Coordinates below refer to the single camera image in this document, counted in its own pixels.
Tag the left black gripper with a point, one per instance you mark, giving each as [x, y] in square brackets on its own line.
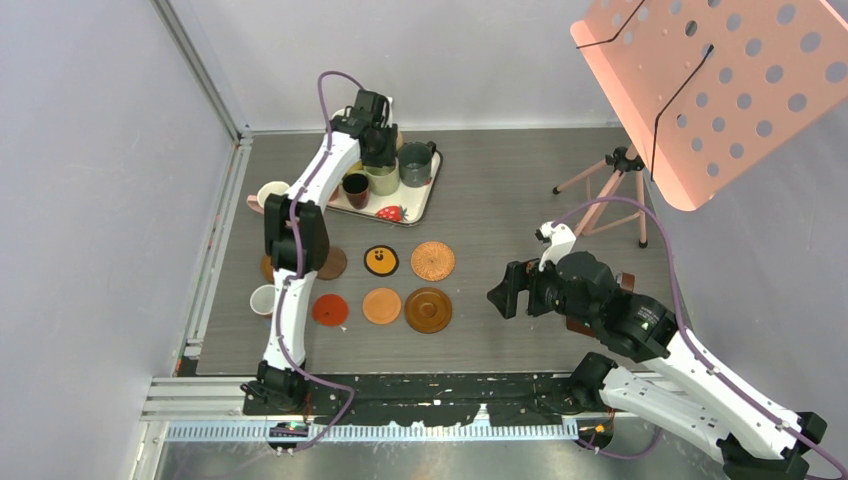
[388, 158]

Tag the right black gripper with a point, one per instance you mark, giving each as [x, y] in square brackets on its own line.
[519, 275]

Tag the light green cup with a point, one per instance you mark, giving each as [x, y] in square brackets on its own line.
[383, 180]

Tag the dark maroon cup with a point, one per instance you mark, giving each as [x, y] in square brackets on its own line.
[356, 188]

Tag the dark brown ridged coaster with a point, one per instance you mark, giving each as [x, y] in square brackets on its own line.
[428, 310]

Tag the woven rattan coaster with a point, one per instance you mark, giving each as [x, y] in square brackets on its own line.
[432, 261]

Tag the light orange round coaster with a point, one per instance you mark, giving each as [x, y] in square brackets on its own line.
[381, 306]

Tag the orange black smiley coaster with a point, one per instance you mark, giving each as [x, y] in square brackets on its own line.
[381, 260]

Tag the pink white mug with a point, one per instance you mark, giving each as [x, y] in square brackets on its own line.
[257, 202]

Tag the dark walnut round coaster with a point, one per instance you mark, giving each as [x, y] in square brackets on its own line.
[334, 266]

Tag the red apple smiley coaster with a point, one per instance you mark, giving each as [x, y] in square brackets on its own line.
[330, 310]

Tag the brown ridged wooden coaster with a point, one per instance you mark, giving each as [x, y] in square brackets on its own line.
[266, 269]

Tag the small pink white cup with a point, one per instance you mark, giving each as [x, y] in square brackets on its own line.
[262, 300]

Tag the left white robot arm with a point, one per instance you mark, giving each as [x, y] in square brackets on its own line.
[297, 243]

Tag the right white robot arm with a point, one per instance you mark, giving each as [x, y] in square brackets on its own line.
[751, 436]

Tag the yellow mug middle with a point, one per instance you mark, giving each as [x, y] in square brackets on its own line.
[356, 167]

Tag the dark green mug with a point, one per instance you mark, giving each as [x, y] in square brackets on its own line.
[415, 163]

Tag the cream serving tray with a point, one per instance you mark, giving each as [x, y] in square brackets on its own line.
[405, 207]

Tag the pink tripod legs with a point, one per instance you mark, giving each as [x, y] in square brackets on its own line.
[624, 162]

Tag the pink perforated music stand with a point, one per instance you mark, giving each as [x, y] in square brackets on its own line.
[707, 89]

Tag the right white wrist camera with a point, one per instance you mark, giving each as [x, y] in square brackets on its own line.
[559, 240]

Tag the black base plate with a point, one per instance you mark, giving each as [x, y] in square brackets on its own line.
[434, 400]

